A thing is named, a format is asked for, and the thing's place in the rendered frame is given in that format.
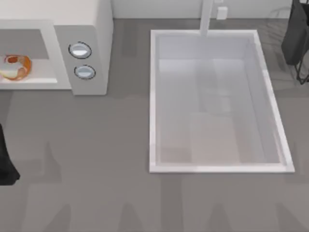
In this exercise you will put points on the white sink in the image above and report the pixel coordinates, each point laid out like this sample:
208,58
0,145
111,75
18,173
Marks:
214,101

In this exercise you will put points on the grey round microwave knob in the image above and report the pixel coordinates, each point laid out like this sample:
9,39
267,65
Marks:
84,72
80,50

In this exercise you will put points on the pale microwave oven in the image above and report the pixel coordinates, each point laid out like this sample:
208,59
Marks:
82,33

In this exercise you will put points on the tall white tap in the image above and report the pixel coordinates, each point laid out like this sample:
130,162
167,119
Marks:
206,17

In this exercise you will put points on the orange and white bread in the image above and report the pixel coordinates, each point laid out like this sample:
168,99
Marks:
17,68

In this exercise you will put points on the white wall socket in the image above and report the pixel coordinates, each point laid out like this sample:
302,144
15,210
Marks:
221,12

